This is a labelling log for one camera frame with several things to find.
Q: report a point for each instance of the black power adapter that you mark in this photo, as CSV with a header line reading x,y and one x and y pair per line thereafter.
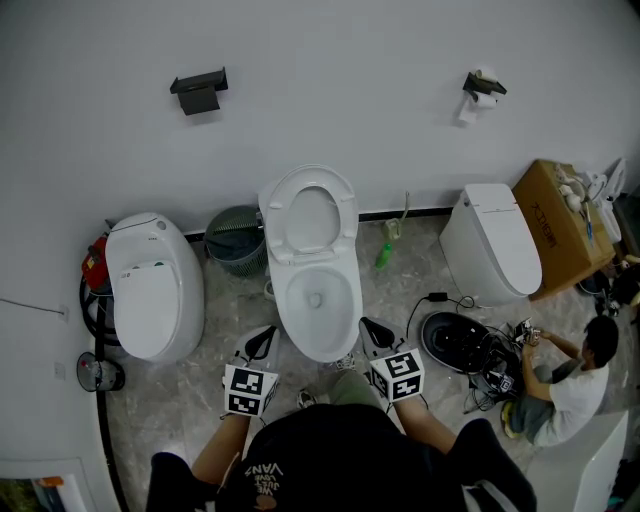
x,y
438,297

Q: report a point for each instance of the white wall socket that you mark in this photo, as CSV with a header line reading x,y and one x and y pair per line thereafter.
x,y
60,370

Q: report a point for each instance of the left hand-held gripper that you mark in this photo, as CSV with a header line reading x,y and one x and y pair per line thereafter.
x,y
247,390

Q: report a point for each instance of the person's left grey sneaker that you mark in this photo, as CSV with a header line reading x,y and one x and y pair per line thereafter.
x,y
306,400

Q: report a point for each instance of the white bathtub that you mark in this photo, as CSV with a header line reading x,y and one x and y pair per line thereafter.
x,y
575,470

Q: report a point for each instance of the white boxy smart toilet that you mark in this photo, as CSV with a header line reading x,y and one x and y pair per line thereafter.
x,y
490,250

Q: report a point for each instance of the white toilet bowl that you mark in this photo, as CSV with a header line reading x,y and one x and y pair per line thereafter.
x,y
320,335

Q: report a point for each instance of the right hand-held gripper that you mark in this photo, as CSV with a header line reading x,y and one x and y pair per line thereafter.
x,y
400,375

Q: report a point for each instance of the person's arm in grey sleeve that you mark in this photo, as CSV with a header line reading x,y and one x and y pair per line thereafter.
x,y
355,390

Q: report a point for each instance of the red machine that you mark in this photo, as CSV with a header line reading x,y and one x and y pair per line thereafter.
x,y
96,265

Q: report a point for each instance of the toilet brush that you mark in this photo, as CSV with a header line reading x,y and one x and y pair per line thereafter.
x,y
394,227

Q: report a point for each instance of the person's left forearm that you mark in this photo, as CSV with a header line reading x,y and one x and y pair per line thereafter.
x,y
217,445

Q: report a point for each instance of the green plastic bottle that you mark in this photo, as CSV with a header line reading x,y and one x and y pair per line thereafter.
x,y
383,257

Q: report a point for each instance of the green plastic waste basket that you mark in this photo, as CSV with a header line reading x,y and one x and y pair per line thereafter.
x,y
235,245

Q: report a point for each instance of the white window frame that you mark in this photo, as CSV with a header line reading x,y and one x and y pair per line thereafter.
x,y
45,487

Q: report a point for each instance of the pile of dark equipment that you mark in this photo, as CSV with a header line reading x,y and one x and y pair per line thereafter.
x,y
607,290

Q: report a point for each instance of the small round metal appliance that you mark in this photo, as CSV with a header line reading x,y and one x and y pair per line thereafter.
x,y
100,372

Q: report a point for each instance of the black toilet paper holder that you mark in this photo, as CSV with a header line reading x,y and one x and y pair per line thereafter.
x,y
482,82

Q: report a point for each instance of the person's grey sneaker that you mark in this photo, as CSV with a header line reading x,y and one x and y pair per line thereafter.
x,y
345,361
306,400

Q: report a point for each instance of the person's right grey sneaker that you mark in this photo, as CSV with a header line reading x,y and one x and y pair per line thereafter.
x,y
345,361

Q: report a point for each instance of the large brown cardboard box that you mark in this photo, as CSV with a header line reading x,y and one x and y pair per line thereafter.
x,y
555,235

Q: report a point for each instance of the person's right forearm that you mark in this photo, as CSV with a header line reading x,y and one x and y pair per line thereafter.
x,y
425,425

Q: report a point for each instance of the small white roll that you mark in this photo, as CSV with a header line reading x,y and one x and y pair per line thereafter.
x,y
269,290

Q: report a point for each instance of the white egg-shaped smart toilet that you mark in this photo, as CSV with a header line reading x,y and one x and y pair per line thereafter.
x,y
155,300

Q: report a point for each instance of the black wall tissue holder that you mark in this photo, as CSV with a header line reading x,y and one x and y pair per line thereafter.
x,y
200,92

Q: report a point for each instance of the person's black shirt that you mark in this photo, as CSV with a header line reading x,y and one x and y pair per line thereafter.
x,y
350,465

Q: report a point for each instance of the white fittings on cardboard box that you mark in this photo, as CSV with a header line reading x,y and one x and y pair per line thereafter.
x,y
572,192

